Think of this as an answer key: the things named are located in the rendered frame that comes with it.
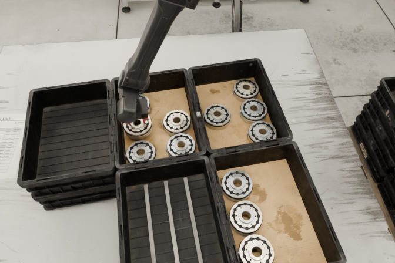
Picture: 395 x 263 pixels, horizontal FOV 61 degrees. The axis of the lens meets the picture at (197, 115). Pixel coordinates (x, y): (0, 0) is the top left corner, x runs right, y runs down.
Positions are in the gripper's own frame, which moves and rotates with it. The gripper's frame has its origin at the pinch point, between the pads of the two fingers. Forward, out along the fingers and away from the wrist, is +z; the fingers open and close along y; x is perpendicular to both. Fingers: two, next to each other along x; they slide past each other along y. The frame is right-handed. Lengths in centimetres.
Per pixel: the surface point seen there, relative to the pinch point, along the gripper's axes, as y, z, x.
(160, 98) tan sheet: 9.2, 6.9, 14.5
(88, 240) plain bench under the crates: -21.8, 17.4, -34.0
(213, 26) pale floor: 60, 96, 152
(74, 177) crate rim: -20.1, -4.5, -20.4
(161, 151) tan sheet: 7.4, 5.9, -10.2
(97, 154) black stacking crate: -15.8, 5.7, -7.5
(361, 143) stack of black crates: 122, 74, 11
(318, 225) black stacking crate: 52, 2, -46
